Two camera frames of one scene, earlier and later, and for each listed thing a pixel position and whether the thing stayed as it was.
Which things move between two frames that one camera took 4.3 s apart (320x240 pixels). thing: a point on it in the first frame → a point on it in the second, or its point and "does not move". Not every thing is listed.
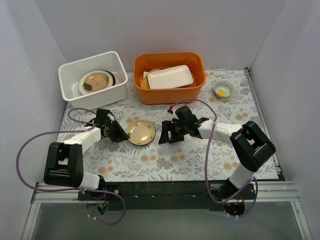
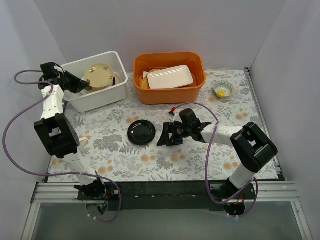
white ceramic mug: (67, 136) → (84, 141)
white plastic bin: (94, 81) does not move
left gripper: (114, 131) → (74, 83)
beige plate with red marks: (141, 132) → (99, 75)
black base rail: (211, 195) does not move
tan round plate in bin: (145, 82) does not move
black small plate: (141, 132) does not move
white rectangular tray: (170, 77) does not move
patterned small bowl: (223, 88) does not move
